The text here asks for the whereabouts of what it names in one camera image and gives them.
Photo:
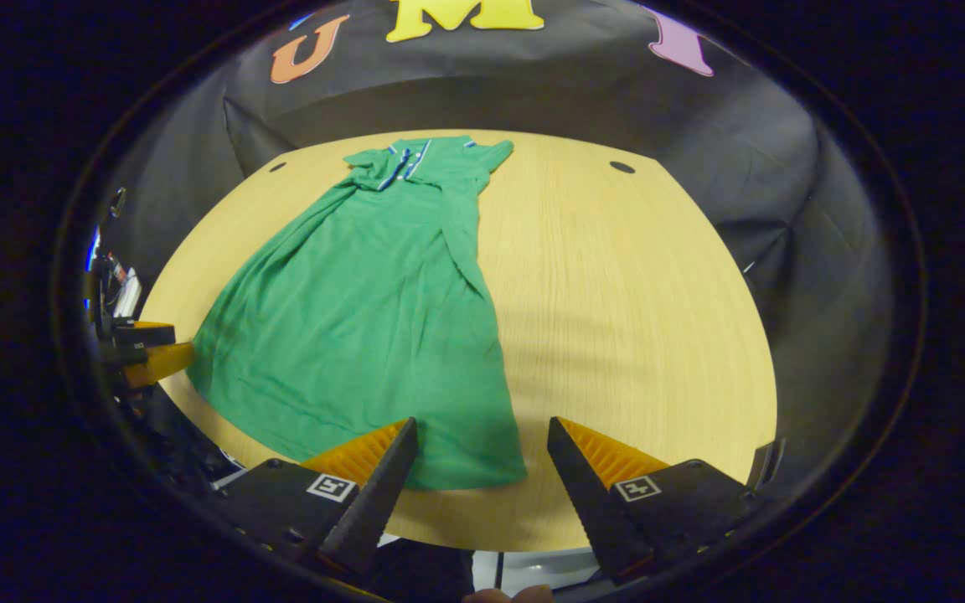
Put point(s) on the green T-shirt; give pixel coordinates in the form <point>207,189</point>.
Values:
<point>365,318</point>

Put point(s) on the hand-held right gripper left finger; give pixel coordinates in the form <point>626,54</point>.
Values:
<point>378,502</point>

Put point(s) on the white device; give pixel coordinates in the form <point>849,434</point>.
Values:
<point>129,295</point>

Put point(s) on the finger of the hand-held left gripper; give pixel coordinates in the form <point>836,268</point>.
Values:
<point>147,335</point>
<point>160,362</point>

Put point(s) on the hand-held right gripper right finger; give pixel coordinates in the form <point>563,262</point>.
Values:
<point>591,511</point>

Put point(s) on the person's dark clothing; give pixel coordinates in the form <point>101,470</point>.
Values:
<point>424,574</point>

